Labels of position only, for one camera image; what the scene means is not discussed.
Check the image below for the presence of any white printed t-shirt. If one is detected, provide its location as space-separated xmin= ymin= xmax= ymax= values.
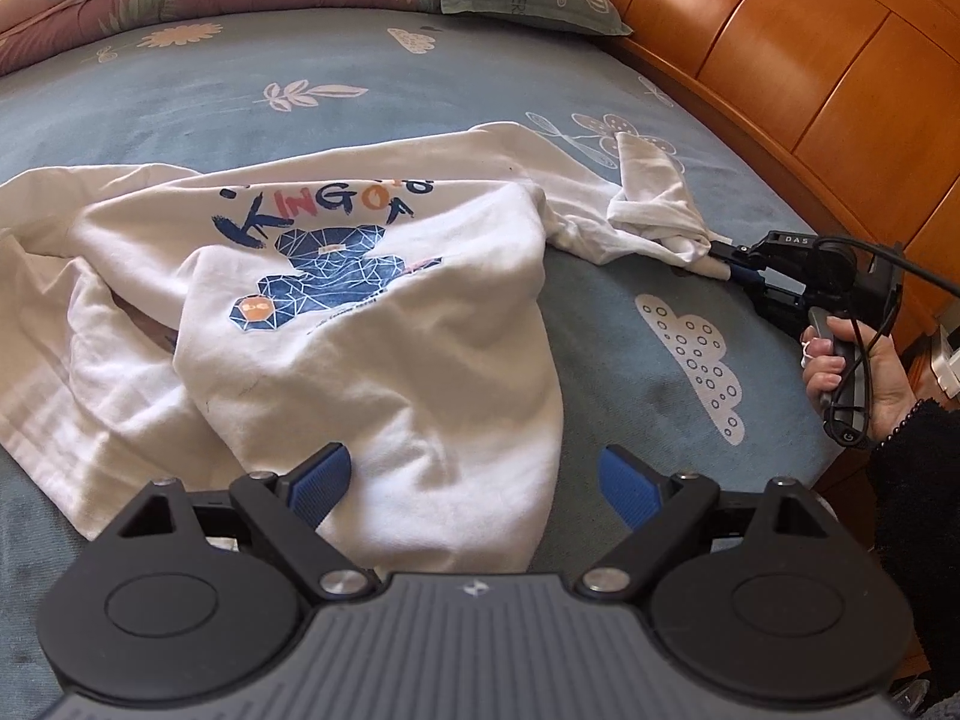
xmin=0 ymin=120 xmax=732 ymax=575

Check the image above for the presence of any black cable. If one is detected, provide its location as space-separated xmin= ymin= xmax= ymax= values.
xmin=821 ymin=236 xmax=960 ymax=443

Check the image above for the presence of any dark bead bracelet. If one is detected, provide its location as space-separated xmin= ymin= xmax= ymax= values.
xmin=871 ymin=400 xmax=925 ymax=452

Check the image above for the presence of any person's right forearm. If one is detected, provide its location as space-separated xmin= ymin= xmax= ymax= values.
xmin=870 ymin=401 xmax=960 ymax=720

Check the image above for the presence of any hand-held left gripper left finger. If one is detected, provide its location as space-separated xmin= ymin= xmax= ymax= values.
xmin=112 ymin=441 xmax=380 ymax=602

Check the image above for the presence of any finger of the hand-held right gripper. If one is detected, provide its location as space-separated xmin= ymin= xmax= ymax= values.
xmin=718 ymin=261 xmax=775 ymax=302
xmin=709 ymin=237 xmax=763 ymax=265

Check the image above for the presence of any person's right hand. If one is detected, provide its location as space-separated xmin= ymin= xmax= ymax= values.
xmin=799 ymin=313 xmax=922 ymax=452

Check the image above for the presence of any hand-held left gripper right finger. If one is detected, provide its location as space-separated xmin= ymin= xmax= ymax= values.
xmin=574 ymin=444 xmax=837 ymax=602

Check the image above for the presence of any white box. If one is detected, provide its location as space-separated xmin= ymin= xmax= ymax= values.
xmin=928 ymin=326 xmax=960 ymax=392

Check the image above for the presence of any wooden headboard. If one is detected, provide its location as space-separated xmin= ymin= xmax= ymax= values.
xmin=547 ymin=0 xmax=960 ymax=361

